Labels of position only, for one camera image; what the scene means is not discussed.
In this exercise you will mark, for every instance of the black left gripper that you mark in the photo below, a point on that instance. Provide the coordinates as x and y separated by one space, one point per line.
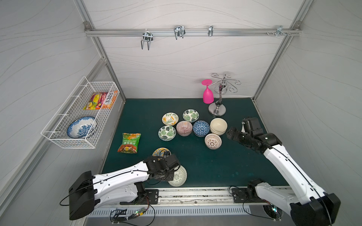
168 170

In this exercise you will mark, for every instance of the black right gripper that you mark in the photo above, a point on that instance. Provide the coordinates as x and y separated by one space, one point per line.
235 135

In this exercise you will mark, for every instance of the green lattice pattern bowl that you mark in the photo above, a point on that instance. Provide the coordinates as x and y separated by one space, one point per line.
179 178

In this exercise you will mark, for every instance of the cream plain bowl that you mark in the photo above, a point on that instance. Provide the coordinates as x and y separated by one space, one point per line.
218 124
216 132

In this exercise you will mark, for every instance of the maroon lattice pattern bowl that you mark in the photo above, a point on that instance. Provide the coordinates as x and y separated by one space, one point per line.
213 141

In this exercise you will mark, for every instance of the blue triangle pattern bowl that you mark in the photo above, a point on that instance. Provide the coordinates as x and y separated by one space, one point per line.
201 128

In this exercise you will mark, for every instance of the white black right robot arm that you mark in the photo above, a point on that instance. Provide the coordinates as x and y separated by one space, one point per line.
308 204

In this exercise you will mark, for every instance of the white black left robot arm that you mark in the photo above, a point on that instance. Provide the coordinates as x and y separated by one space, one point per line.
90 191

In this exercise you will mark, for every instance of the yellow blue floral bowl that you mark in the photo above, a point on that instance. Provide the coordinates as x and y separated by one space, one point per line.
163 152

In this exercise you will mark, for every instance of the green monstera leaf bowl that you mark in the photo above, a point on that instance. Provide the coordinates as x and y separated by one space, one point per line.
167 133

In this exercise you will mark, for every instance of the green orange snack packet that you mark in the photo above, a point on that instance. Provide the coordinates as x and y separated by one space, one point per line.
130 142

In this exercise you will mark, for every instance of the white vented strip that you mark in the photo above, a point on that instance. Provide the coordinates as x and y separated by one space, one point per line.
177 211

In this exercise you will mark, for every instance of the silver glass holder stand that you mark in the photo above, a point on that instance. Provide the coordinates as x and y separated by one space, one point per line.
225 82

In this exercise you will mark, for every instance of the yellow flower leaf bowl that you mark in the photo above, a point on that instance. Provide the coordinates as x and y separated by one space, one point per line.
170 119

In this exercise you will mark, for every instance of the pink wine glass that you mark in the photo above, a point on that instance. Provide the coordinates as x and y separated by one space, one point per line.
208 96

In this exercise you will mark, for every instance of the blue white bowl in basket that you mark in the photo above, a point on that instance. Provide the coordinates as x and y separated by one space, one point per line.
83 127

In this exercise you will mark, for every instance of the colourful snack packet in basket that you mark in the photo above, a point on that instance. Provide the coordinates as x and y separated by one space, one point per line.
101 100

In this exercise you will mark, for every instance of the metal hook right end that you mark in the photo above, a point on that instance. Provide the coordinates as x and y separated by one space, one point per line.
279 32

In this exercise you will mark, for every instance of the small metal hook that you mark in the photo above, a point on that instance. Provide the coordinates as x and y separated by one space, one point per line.
210 30

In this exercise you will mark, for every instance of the metal double hook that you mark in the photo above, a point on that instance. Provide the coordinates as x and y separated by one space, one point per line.
179 31
147 38

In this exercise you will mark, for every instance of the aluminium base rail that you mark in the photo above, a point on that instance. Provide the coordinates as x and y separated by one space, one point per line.
169 196

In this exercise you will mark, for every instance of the white wire basket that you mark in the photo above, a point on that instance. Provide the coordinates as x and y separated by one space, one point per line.
72 109

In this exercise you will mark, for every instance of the aluminium top rail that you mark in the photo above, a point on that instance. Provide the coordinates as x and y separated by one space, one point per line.
189 32

